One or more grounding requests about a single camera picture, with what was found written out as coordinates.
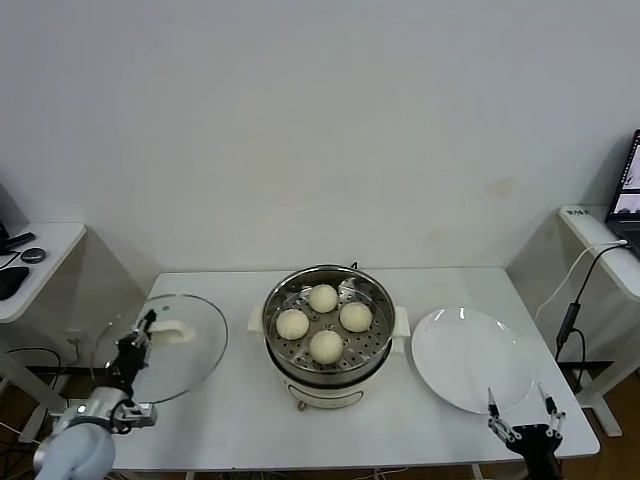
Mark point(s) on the white steamed baozi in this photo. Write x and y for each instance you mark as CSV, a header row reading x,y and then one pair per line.
x,y
325,346
322,298
291,324
356,316

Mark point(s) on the black flat bar device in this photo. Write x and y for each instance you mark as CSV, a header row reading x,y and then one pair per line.
x,y
20,240

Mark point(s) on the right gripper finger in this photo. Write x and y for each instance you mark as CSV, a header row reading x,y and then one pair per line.
x,y
556,420
502,427

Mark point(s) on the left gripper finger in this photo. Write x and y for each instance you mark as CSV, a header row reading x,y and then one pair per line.
x,y
140,337
151,320

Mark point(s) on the cream electric cooker base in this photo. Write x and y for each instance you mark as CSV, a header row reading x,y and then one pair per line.
x,y
325,390

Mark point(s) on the white side desk with laptop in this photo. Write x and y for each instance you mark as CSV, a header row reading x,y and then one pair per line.
x,y
580,225

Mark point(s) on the white side desk with monitor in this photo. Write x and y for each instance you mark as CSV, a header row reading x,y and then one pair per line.
x,y
45,280

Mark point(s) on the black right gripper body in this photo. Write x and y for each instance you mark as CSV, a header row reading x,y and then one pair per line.
x,y
537,445

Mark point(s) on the white wall socket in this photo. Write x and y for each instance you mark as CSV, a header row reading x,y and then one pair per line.
x,y
75,341

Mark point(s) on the black monitor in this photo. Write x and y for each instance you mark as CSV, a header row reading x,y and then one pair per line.
x,y
10,210

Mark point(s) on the stainless steel steamer basket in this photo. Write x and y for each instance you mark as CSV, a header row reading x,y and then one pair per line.
x,y
370,340

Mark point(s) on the white round plate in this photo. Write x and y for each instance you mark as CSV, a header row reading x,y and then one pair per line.
x,y
460,360

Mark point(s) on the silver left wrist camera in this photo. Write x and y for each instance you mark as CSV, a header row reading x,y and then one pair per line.
x,y
140,415

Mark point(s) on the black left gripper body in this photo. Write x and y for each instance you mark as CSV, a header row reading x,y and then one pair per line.
x,y
131,357

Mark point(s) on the black open laptop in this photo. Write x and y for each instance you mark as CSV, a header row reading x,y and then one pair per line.
x,y
627,200

